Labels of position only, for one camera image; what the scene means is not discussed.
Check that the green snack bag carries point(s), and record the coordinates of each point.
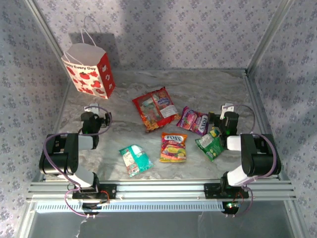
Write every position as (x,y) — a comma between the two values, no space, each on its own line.
(210,148)

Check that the purple Fox's candy bag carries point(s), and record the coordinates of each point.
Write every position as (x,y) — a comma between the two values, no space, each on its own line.
(193,121)

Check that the red and white paper bag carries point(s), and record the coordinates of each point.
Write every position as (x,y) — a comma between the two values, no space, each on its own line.
(86,77)

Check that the teal snack bag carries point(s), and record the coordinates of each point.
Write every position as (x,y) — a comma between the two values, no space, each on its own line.
(136,161)

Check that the orange Fox's candy bag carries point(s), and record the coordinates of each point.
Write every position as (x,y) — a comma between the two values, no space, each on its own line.
(173,148)

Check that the large red assorted candy bag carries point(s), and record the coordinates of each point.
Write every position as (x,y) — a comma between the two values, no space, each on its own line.
(153,109)

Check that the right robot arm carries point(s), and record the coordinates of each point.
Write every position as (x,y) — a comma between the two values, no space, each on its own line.
(257,153)

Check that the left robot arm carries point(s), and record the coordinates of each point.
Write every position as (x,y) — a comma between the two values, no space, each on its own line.
(59,153)

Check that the black left controller board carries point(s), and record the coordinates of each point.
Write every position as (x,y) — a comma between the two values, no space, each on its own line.
(91,209)

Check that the black controller board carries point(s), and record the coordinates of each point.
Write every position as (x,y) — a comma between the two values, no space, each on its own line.
(91,209)
(230,209)

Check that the black right controller board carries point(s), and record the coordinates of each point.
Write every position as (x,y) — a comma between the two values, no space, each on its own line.
(230,209)

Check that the white plastic strip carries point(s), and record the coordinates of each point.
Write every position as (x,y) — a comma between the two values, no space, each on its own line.
(79,230)

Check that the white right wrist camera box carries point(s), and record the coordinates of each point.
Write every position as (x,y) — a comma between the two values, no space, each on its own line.
(227,109)

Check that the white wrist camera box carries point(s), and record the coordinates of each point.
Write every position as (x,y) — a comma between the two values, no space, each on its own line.
(92,106)
(227,109)

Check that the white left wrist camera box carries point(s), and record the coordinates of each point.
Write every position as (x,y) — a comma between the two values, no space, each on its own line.
(92,106)

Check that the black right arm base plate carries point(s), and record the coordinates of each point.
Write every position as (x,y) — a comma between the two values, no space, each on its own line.
(210,191)

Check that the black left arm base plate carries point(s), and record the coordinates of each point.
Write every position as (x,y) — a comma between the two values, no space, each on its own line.
(111,192)

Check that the aluminium frame post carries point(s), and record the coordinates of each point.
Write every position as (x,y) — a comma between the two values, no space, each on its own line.
(50,37)
(270,37)

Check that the aluminium rail beam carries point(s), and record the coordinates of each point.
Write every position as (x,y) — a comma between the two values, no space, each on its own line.
(161,189)

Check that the aluminium frame leg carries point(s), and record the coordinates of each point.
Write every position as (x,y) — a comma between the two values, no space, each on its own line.
(294,223)
(26,223)

